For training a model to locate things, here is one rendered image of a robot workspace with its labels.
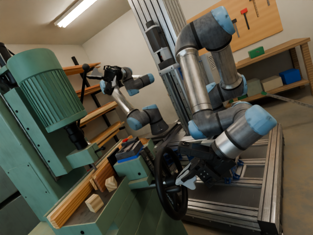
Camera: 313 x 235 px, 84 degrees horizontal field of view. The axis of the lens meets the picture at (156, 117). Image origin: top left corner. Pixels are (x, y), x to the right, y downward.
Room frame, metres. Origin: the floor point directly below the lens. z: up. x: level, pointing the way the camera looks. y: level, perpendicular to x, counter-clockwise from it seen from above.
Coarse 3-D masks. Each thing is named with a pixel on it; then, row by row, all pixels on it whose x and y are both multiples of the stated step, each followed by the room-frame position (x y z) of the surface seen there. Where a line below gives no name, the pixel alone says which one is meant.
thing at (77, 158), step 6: (90, 144) 0.80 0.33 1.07; (96, 144) 0.79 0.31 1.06; (78, 150) 0.79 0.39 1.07; (84, 150) 0.74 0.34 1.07; (90, 150) 0.75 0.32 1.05; (66, 156) 0.78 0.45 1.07; (72, 156) 0.77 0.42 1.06; (78, 156) 0.76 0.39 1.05; (84, 156) 0.74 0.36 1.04; (90, 156) 0.73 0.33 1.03; (96, 156) 0.76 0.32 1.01; (72, 162) 0.78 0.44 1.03; (78, 162) 0.76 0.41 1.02; (84, 162) 0.75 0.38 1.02; (90, 162) 0.74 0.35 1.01
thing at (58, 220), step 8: (88, 184) 0.70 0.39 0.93; (80, 192) 0.65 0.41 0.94; (88, 192) 0.68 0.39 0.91; (72, 200) 0.61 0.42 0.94; (80, 200) 0.64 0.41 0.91; (64, 208) 0.58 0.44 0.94; (72, 208) 0.60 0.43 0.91; (56, 216) 0.55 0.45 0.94; (64, 216) 0.56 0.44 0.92; (56, 224) 0.53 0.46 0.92
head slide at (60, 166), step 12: (12, 96) 0.76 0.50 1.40; (24, 96) 0.77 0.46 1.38; (12, 108) 0.78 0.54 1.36; (24, 108) 0.75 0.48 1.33; (24, 120) 0.77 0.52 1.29; (36, 120) 0.76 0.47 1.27; (36, 132) 0.76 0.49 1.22; (60, 132) 0.82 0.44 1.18; (36, 144) 0.78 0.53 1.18; (48, 144) 0.75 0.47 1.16; (60, 144) 0.79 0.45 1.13; (72, 144) 0.85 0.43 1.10; (48, 156) 0.77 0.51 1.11; (60, 156) 0.76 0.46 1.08; (60, 168) 0.76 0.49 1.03; (72, 168) 0.78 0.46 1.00
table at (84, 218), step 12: (120, 180) 0.67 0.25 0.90; (132, 180) 0.69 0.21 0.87; (144, 180) 0.64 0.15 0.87; (96, 192) 0.67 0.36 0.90; (108, 192) 0.62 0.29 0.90; (120, 192) 0.62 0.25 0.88; (84, 204) 0.62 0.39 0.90; (108, 204) 0.55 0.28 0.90; (120, 204) 0.59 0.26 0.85; (72, 216) 0.57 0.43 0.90; (84, 216) 0.54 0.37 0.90; (96, 216) 0.51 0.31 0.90; (108, 216) 0.53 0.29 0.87; (60, 228) 0.54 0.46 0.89; (72, 228) 0.52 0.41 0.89; (84, 228) 0.50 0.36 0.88; (96, 228) 0.48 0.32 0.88; (108, 228) 0.51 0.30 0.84
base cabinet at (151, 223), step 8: (152, 192) 0.80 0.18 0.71; (152, 200) 0.77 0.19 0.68; (152, 208) 0.74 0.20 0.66; (160, 208) 0.80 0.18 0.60; (144, 216) 0.67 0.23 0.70; (152, 216) 0.72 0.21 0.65; (160, 216) 0.76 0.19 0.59; (168, 216) 0.82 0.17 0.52; (144, 224) 0.65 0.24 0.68; (152, 224) 0.69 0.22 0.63; (160, 224) 0.73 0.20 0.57; (168, 224) 0.79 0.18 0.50; (176, 224) 0.85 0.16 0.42; (136, 232) 0.60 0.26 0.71; (144, 232) 0.63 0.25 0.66; (152, 232) 0.67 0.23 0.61; (160, 232) 0.71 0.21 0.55; (168, 232) 0.76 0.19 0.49; (176, 232) 0.82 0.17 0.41; (184, 232) 0.90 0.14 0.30
